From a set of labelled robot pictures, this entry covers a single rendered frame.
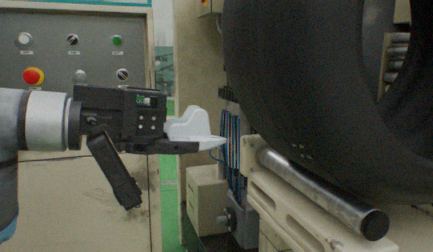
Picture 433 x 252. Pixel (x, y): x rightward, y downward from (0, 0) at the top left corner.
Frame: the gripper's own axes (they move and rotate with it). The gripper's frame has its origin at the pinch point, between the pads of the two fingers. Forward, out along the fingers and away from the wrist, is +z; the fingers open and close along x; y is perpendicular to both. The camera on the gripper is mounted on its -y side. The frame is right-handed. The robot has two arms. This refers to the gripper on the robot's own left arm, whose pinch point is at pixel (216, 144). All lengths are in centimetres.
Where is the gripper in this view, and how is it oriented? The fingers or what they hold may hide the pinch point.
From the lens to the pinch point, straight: 48.8
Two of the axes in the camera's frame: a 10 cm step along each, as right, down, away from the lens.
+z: 9.5, 0.5, 3.2
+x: -3.0, -2.1, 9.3
